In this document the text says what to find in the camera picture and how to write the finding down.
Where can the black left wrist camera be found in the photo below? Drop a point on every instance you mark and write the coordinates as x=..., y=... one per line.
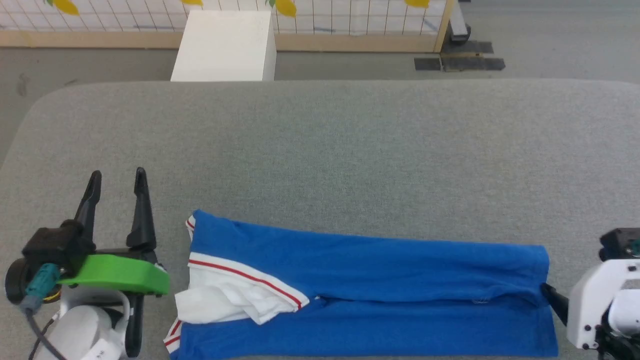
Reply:
x=47, y=262

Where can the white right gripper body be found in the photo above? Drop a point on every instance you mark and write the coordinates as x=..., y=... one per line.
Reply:
x=595, y=300

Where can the white box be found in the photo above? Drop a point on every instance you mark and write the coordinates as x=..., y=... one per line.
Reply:
x=225, y=47

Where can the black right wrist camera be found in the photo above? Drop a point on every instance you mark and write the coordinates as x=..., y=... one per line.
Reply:
x=622, y=244

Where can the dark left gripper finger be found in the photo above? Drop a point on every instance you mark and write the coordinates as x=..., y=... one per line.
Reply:
x=142, y=215
x=89, y=205

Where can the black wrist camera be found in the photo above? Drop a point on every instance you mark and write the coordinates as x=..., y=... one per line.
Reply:
x=47, y=262
x=622, y=244

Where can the small black floor mat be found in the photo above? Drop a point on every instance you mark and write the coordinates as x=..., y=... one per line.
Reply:
x=427, y=64

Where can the lemon print partition screen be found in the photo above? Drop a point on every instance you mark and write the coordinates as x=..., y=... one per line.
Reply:
x=325, y=25

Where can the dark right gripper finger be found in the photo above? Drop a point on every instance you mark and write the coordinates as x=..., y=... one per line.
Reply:
x=556, y=302

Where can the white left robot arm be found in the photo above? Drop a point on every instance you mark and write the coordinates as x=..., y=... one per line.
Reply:
x=82, y=330

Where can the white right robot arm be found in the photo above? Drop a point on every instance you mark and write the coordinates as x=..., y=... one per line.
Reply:
x=625, y=320

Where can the blue garment white red trim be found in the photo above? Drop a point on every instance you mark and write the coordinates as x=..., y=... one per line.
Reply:
x=380, y=300

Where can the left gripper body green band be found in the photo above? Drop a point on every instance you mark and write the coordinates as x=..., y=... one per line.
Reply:
x=117, y=275

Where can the large black floor mat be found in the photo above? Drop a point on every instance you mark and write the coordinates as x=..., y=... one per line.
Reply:
x=472, y=57

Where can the grey metal stand foot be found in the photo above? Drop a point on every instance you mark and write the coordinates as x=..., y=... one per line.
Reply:
x=457, y=25

